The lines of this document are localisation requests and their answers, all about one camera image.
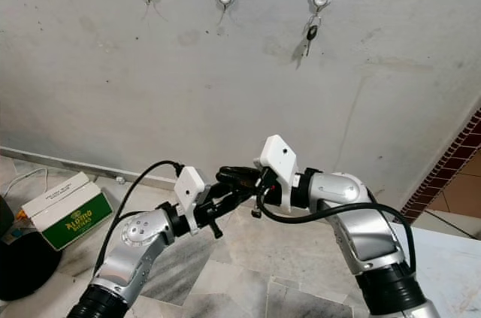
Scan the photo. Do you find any red brick pattern trim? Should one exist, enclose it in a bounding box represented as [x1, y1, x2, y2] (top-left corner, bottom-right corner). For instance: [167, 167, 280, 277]
[400, 108, 481, 221]

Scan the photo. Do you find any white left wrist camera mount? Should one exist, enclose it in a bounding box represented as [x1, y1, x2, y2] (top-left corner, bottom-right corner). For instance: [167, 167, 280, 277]
[173, 166, 207, 215]

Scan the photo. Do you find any thin white floor cable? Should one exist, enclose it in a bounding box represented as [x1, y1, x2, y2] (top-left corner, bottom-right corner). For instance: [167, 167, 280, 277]
[4, 168, 50, 191]

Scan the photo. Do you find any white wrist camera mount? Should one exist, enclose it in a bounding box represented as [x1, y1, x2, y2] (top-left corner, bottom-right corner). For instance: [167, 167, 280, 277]
[259, 135, 298, 207]
[173, 166, 207, 215]

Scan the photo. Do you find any white tiled table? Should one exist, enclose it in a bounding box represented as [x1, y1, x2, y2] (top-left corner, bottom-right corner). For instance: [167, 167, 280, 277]
[413, 224, 481, 318]

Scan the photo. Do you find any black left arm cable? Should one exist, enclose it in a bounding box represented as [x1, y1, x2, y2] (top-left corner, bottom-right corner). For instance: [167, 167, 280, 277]
[98, 160, 185, 281]

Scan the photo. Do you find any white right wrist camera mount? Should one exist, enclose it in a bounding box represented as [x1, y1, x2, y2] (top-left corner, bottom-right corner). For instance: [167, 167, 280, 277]
[259, 135, 298, 207]

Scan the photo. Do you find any green and white cardboard box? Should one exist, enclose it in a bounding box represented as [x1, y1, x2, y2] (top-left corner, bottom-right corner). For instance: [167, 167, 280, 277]
[21, 171, 113, 251]

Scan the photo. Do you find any black-headed hanging key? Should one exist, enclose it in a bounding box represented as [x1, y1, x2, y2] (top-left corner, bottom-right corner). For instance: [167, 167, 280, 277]
[304, 11, 322, 57]

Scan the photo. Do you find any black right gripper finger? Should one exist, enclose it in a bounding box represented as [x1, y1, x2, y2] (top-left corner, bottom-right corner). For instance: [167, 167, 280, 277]
[216, 165, 265, 182]
[218, 180, 264, 197]

